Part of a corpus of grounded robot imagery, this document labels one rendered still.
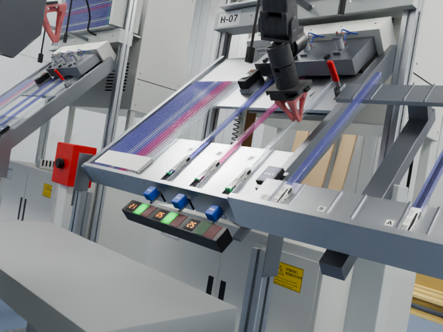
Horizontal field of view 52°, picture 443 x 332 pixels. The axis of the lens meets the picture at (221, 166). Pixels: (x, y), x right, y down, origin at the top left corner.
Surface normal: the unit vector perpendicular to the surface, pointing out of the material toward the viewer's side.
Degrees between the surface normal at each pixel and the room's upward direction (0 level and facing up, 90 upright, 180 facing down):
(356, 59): 90
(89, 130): 90
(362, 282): 90
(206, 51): 90
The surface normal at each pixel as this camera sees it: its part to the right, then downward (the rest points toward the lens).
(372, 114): -0.69, -0.11
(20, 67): 0.72, 0.12
